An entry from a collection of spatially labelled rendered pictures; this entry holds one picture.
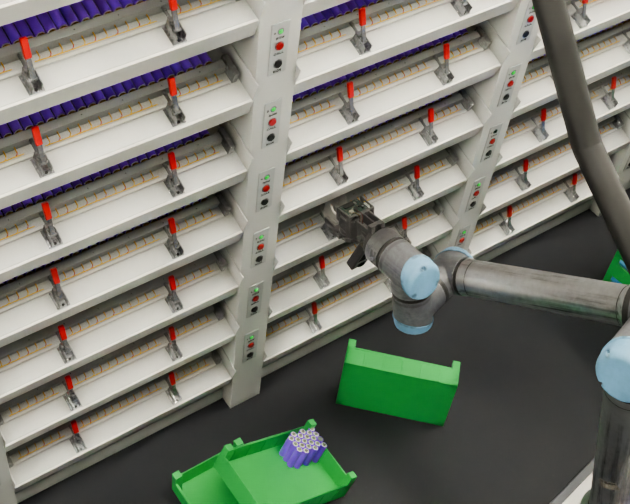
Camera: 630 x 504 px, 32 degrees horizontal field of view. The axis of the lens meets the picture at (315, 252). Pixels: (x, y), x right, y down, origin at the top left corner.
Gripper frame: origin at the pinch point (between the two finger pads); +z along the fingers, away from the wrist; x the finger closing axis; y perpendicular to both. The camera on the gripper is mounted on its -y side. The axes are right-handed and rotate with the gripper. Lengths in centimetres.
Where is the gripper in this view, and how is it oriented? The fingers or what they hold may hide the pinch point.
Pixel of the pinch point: (327, 207)
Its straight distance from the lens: 264.1
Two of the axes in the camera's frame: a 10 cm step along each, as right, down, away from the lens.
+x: -8.2, 3.8, -4.3
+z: -5.7, -5.1, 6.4
